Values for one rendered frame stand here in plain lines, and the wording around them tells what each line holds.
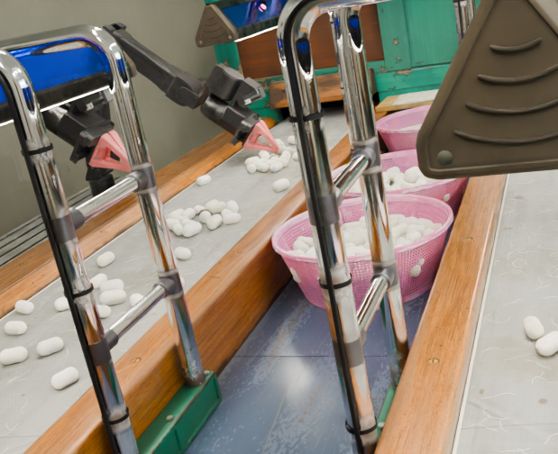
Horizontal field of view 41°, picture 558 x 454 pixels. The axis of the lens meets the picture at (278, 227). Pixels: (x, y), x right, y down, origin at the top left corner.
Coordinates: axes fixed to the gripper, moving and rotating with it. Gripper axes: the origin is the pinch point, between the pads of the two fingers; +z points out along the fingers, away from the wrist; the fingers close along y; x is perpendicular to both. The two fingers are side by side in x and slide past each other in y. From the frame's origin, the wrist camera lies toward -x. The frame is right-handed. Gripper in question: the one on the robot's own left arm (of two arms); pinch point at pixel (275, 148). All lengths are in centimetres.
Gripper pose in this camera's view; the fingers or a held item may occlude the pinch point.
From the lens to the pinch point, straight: 177.5
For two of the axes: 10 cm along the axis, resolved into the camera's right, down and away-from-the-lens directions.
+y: 3.1, -3.5, 8.9
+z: 8.3, 5.5, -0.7
